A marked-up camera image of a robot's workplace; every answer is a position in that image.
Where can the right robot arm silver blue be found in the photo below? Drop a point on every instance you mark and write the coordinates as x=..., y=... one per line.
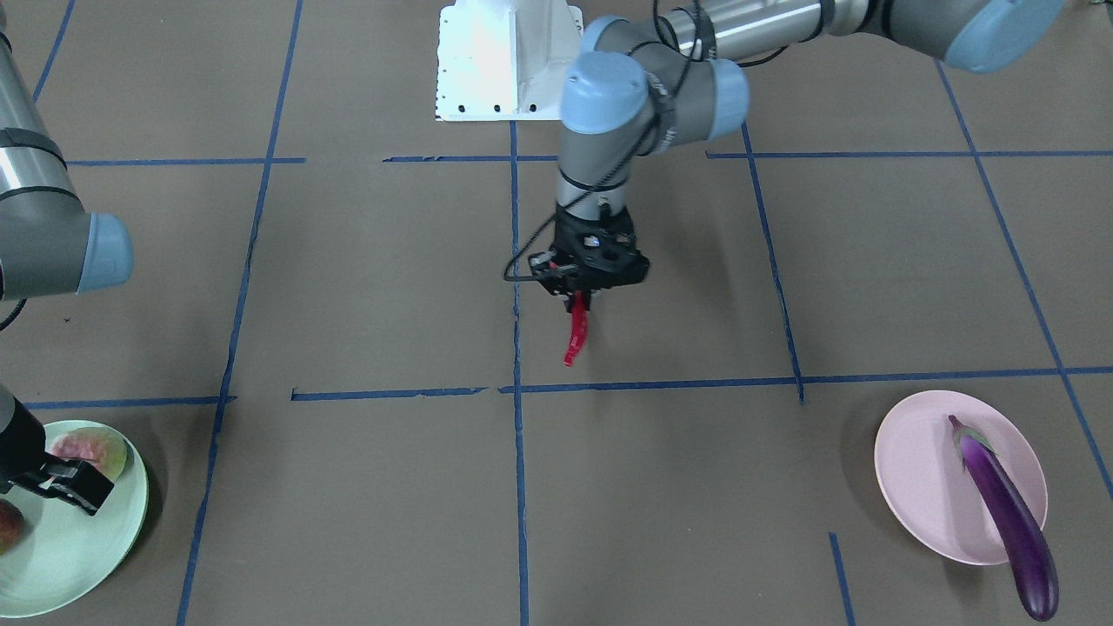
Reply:
x=50, y=246

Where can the green plate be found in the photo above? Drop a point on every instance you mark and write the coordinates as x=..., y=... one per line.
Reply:
x=65, y=553

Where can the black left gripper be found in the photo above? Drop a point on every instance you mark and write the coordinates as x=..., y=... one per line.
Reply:
x=568, y=236

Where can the green pink peach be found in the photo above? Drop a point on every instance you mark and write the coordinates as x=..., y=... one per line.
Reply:
x=102, y=447

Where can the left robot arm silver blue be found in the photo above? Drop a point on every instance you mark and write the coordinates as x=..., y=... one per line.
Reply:
x=639, y=89

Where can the pink plate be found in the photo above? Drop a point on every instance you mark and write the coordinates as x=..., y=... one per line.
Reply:
x=920, y=474

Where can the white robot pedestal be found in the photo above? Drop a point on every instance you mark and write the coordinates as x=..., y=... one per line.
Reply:
x=504, y=60

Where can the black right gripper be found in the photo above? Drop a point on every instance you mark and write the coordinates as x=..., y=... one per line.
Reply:
x=19, y=445

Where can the red chili pepper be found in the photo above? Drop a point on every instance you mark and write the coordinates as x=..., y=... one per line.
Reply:
x=579, y=331

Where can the purple eggplant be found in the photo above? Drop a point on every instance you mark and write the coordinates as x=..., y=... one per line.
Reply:
x=1033, y=566

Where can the red apple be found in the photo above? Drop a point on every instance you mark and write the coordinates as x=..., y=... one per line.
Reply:
x=12, y=524

